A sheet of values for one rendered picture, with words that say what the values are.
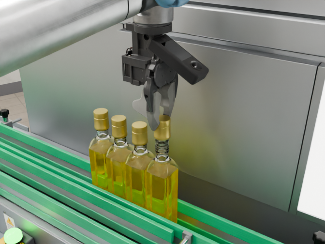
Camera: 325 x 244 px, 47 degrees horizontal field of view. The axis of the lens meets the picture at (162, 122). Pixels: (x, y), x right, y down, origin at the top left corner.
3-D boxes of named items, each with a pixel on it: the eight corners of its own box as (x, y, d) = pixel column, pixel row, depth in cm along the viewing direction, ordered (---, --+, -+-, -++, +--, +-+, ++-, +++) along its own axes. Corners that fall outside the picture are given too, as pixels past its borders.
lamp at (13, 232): (26, 238, 97) (24, 229, 96) (12, 249, 94) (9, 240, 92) (16, 231, 99) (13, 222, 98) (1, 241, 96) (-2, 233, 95)
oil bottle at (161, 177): (178, 230, 92) (180, 156, 82) (165, 244, 88) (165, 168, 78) (159, 221, 95) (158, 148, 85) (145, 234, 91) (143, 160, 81)
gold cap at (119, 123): (130, 133, 86) (129, 116, 84) (120, 140, 84) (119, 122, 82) (118, 129, 88) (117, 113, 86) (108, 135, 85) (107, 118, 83)
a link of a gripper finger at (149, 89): (154, 107, 76) (157, 65, 73) (161, 109, 75) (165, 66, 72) (140, 112, 72) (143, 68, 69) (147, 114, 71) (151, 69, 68)
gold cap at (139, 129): (151, 140, 84) (150, 123, 81) (141, 147, 81) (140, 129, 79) (138, 136, 85) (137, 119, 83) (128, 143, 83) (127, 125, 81)
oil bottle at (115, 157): (140, 212, 98) (137, 142, 88) (126, 225, 93) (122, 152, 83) (123, 205, 100) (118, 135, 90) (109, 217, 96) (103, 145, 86)
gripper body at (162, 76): (145, 73, 80) (143, 16, 74) (179, 82, 76) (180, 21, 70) (122, 84, 74) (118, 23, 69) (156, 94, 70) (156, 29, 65)
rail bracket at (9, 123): (28, 140, 132) (22, 105, 125) (11, 148, 126) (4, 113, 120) (21, 136, 134) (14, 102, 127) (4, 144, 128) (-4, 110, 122)
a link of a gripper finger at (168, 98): (155, 110, 84) (150, 74, 79) (177, 117, 81) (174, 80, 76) (147, 117, 82) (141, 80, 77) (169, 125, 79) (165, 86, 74)
